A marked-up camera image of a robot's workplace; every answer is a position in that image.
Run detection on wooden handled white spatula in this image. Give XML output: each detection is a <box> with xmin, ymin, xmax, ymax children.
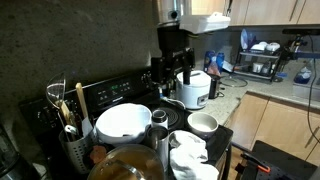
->
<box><xmin>75</xmin><ymin>82</ymin><xmax>95</xmax><ymax>138</ymax></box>

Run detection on white rack bowl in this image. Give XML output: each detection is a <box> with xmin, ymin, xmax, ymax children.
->
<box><xmin>265</xmin><ymin>41</ymin><xmax>281</xmax><ymax>53</ymax></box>
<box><xmin>250</xmin><ymin>41</ymin><xmax>268</xmax><ymax>53</ymax></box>

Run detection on black wire dish rack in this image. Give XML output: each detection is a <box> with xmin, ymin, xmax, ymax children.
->
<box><xmin>232</xmin><ymin>46</ymin><xmax>285</xmax><ymax>83</ymax></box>

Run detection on blue soap bottle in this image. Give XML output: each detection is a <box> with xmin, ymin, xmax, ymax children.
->
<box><xmin>293</xmin><ymin>65</ymin><xmax>313</xmax><ymax>85</ymax></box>

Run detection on black electric stove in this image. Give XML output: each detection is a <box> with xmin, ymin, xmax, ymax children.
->
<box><xmin>18</xmin><ymin>64</ymin><xmax>234</xmax><ymax>180</ymax></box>

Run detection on wooden base cabinet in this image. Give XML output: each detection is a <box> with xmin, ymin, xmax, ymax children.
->
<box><xmin>223</xmin><ymin>91</ymin><xmax>320</xmax><ymax>168</ymax></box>

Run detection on blue plate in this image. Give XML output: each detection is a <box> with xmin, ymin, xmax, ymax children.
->
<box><xmin>240</xmin><ymin>28</ymin><xmax>258</xmax><ymax>52</ymax></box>

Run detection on wooden wall cabinet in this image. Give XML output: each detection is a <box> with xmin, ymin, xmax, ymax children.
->
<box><xmin>190</xmin><ymin>0</ymin><xmax>320</xmax><ymax>28</ymax></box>

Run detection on black hanging cable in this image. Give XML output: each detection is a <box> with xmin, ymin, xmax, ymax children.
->
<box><xmin>305</xmin><ymin>33</ymin><xmax>320</xmax><ymax>145</ymax></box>

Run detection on white mug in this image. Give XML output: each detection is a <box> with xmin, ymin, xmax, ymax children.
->
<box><xmin>251</xmin><ymin>62</ymin><xmax>265</xmax><ymax>74</ymax></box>

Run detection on large white mixing bowl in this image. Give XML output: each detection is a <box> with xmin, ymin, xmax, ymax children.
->
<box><xmin>95</xmin><ymin>102</ymin><xmax>153</xmax><ymax>150</ymax></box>

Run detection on small white bowl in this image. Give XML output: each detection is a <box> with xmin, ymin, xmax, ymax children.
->
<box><xmin>186</xmin><ymin>111</ymin><xmax>220</xmax><ymax>140</ymax></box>

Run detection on wooden spoon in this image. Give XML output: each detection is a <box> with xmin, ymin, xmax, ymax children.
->
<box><xmin>59</xmin><ymin>99</ymin><xmax>74</xmax><ymax>127</ymax></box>

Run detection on white cloth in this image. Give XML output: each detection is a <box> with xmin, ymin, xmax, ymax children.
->
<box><xmin>168</xmin><ymin>129</ymin><xmax>220</xmax><ymax>180</ymax></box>

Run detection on white rice cooker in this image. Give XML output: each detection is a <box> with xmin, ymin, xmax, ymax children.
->
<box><xmin>175</xmin><ymin>69</ymin><xmax>213</xmax><ymax>111</ymax></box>

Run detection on black cup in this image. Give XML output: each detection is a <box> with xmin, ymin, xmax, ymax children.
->
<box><xmin>208</xmin><ymin>73</ymin><xmax>222</xmax><ymax>100</ymax></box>

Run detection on black camera bar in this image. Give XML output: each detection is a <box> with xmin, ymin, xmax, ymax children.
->
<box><xmin>281</xmin><ymin>27</ymin><xmax>320</xmax><ymax>36</ymax></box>

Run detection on glass blender jar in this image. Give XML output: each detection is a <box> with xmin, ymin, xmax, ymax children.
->
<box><xmin>0</xmin><ymin>122</ymin><xmax>39</xmax><ymax>180</ymax></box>

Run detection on perforated steel utensil holder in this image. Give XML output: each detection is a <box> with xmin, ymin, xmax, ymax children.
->
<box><xmin>58</xmin><ymin>128</ymin><xmax>101</xmax><ymax>175</ymax></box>

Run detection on orange black clamp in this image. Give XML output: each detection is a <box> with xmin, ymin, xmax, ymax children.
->
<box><xmin>234</xmin><ymin>151</ymin><xmax>272</xmax><ymax>175</ymax></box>

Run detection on black perforated table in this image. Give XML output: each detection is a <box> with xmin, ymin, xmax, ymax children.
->
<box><xmin>239</xmin><ymin>139</ymin><xmax>319</xmax><ymax>180</ymax></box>

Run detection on glass lid on counter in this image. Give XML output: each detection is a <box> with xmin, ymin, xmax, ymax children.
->
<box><xmin>219</xmin><ymin>73</ymin><xmax>250</xmax><ymax>89</ymax></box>

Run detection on white power cord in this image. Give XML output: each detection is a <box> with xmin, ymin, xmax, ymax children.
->
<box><xmin>161</xmin><ymin>95</ymin><xmax>186</xmax><ymax>110</ymax></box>

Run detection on white handled utensil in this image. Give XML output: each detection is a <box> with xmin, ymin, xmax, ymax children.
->
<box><xmin>64</xmin><ymin>124</ymin><xmax>80</xmax><ymax>140</ymax></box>

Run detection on stainless steel cup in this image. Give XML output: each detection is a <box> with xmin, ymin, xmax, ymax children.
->
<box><xmin>145</xmin><ymin>125</ymin><xmax>171</xmax><ymax>173</ymax></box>

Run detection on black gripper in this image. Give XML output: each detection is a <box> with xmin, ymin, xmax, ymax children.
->
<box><xmin>151</xmin><ymin>25</ymin><xmax>196</xmax><ymax>86</ymax></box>

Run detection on black pot orange handles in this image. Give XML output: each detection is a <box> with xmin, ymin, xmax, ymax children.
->
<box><xmin>87</xmin><ymin>143</ymin><xmax>167</xmax><ymax>180</ymax></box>

